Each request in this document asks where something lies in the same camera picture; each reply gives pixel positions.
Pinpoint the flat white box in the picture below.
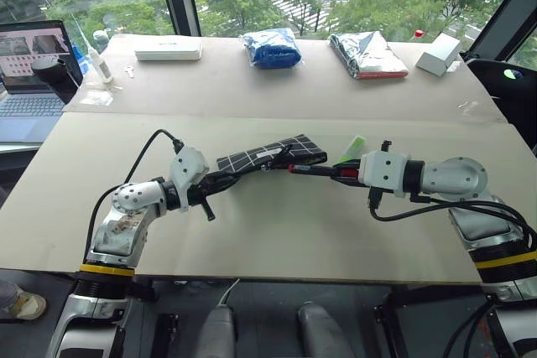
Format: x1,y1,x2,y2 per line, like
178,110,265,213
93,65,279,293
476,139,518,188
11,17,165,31
133,37,203,62

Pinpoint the black white grid pouch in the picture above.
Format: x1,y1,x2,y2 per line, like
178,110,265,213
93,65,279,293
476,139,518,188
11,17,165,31
216,133,329,175

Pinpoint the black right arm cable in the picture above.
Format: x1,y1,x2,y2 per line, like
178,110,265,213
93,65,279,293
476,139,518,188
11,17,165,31
367,187,537,252

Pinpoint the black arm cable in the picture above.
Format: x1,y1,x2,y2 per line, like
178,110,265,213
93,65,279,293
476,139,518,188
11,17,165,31
367,187,537,252
83,128,185,267

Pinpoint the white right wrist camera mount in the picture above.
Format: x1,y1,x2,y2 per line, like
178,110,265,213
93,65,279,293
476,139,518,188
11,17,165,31
358,138,412,200

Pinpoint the blue plastic packet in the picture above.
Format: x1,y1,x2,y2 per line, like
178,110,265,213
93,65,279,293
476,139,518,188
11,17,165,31
239,27,303,70

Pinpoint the teal jar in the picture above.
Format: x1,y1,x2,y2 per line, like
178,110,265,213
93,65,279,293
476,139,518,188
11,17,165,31
92,29,112,54

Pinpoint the open laptop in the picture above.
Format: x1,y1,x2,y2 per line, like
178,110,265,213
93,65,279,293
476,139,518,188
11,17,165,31
0,19,85,144

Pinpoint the silver foil packet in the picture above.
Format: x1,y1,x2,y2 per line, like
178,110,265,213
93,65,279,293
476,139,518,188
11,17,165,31
328,31,410,80

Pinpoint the green highlighter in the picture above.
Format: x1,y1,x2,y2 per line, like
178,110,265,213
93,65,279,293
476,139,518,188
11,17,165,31
335,135,368,165

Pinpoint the dark rounded shape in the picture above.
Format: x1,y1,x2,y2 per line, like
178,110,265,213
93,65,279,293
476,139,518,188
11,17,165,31
196,305,236,358
297,302,358,358

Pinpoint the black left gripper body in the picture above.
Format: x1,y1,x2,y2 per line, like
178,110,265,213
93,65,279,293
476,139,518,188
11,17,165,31
186,174,219,208

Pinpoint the dark slanted window frame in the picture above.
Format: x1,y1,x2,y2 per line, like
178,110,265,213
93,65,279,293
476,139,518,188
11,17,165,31
464,0,537,62

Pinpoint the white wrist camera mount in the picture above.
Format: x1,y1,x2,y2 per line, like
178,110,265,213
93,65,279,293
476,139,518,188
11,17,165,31
169,146,210,211
358,138,412,200

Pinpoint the black lower body cable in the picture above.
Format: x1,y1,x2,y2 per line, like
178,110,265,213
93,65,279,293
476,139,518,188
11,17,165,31
442,298,497,358

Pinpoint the thin white cable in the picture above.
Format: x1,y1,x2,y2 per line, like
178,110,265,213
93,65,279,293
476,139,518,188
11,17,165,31
217,278,242,309

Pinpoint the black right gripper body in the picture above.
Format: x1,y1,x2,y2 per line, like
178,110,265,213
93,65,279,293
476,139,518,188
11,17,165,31
351,159,365,189

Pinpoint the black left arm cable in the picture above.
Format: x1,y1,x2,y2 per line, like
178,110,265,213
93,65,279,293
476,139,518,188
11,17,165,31
83,128,185,267

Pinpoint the grey trouser leg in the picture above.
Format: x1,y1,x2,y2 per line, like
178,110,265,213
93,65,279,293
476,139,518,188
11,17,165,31
0,280,23,314

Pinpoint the white nozzle glue bottle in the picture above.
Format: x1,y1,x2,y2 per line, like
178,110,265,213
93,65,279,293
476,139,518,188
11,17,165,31
71,13,115,85

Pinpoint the clear plastic bag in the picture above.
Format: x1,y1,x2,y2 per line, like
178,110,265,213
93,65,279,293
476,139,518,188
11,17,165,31
79,89,115,107
456,100,482,117

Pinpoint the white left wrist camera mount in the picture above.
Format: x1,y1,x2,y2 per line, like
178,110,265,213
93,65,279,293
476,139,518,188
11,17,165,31
169,146,210,211

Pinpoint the beige shoe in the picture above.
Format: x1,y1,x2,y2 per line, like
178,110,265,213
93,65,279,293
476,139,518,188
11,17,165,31
6,290,48,321

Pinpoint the small white carton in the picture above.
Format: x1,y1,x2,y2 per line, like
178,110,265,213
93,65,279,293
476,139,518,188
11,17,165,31
414,33,463,78

